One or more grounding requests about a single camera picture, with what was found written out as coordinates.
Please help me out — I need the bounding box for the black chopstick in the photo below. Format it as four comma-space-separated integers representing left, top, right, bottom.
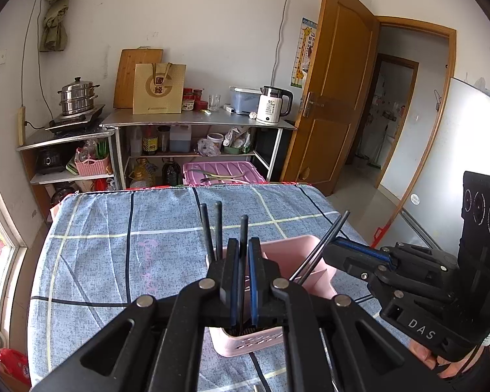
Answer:
237, 215, 249, 327
289, 211, 351, 286
199, 204, 216, 264
215, 201, 223, 260
295, 210, 351, 288

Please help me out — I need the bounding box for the right human hand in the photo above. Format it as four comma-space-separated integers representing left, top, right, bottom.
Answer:
408, 340, 490, 380

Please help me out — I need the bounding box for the pink plastic utensil basket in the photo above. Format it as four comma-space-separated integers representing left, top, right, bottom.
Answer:
205, 234, 339, 358

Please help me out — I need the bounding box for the blue plaid tablecloth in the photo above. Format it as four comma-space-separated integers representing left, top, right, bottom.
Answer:
26, 183, 412, 392

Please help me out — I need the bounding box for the wooden door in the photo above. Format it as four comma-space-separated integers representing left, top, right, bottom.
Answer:
280, 0, 380, 196

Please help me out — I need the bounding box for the white refrigerator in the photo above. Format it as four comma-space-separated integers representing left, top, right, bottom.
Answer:
378, 77, 490, 256

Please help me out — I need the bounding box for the purple plastic crate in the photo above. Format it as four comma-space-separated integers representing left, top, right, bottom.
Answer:
182, 161, 265, 187

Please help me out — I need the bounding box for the cooking oil bottle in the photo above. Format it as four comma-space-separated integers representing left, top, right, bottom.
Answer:
129, 157, 157, 188

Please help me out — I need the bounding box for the white electric kettle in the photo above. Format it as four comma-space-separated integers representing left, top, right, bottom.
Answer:
256, 86, 293, 124

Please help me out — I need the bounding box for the clear plastic storage box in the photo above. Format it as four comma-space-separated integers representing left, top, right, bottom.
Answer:
230, 87, 261, 115

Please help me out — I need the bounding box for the pink woven basket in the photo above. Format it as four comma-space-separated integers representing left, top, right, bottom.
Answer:
75, 156, 112, 176

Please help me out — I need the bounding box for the wooden side shelf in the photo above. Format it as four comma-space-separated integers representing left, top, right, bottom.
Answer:
16, 126, 122, 221

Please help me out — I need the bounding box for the clear drinking glass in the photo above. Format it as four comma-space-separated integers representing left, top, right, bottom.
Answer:
208, 94, 221, 111

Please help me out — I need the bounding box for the soy sauce bottle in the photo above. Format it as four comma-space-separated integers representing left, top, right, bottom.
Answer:
141, 125, 158, 156

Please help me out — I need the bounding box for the red jar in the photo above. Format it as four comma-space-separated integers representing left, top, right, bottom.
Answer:
182, 88, 195, 111

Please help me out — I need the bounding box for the metal shelf table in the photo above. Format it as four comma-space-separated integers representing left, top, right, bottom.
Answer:
102, 109, 296, 188

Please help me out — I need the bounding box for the black induction cooker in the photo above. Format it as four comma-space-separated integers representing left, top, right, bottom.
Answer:
45, 105, 104, 135

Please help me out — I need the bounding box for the wooden cutting board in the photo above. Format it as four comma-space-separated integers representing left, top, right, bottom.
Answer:
113, 47, 164, 109

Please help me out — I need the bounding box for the tan paper gift bag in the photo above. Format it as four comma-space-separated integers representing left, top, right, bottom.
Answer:
133, 63, 187, 114

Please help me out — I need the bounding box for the stainless steel steamer pot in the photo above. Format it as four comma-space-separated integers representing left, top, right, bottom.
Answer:
58, 77, 100, 116

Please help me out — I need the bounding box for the green hanging cloth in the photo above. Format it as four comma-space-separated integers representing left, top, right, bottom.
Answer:
40, 0, 69, 52

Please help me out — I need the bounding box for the giraffe wall poster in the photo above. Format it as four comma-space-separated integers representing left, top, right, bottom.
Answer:
290, 18, 318, 89

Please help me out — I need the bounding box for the power strip on wall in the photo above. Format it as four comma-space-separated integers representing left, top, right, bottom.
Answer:
17, 105, 25, 147

